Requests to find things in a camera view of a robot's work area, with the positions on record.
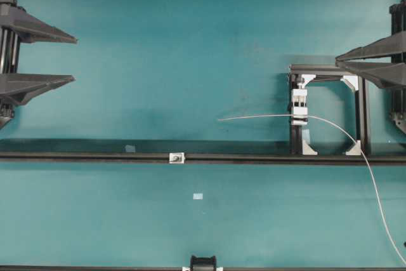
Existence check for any black table front edge rail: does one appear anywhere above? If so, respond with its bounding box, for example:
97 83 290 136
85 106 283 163
1 265 405 271

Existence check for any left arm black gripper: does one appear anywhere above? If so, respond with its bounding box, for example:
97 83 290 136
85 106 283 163
1 6 77 128

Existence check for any black spool at table edge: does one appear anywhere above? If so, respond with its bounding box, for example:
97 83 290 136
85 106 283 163
190 255 217 271

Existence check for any thin white wire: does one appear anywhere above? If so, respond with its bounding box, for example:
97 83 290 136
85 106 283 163
218 114 406 268

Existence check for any blue tape patch on table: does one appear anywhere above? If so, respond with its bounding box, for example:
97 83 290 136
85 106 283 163
193 193 203 200

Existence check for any black square aluminium frame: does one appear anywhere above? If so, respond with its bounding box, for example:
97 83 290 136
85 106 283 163
287 64 371 156

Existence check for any long black aluminium rail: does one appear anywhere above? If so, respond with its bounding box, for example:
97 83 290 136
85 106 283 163
0 152 406 166

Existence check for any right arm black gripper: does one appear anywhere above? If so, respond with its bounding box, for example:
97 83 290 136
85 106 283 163
336 0 405 134

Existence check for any blue tape patch near rail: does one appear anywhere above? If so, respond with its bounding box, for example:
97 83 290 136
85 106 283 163
125 145 136 153

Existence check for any white bracket with hole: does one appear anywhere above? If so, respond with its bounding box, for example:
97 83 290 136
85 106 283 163
169 152 185 164

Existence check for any white wire clamp block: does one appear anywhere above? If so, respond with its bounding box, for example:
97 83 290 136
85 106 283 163
290 89 308 126

